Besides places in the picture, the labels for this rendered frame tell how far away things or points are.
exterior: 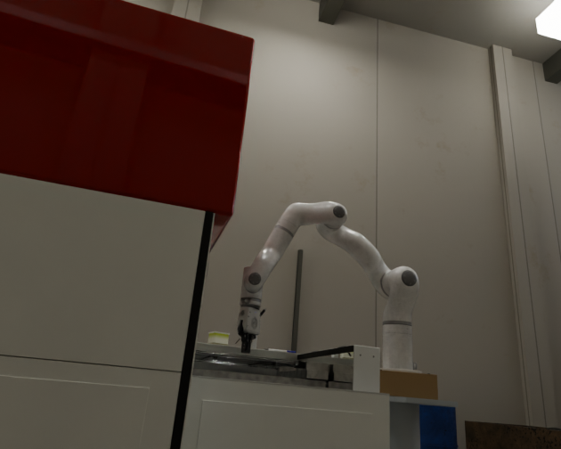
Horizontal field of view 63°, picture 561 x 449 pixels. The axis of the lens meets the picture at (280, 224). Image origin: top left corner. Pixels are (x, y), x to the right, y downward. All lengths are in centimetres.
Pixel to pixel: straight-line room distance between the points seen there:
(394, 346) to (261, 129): 362
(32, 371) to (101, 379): 14
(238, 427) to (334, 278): 350
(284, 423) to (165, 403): 40
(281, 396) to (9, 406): 67
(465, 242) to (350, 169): 156
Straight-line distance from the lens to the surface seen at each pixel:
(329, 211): 189
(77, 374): 112
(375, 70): 615
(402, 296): 193
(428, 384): 193
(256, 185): 481
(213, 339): 210
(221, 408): 133
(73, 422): 112
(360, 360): 154
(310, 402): 141
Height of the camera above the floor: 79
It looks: 21 degrees up
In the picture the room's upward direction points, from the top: 5 degrees clockwise
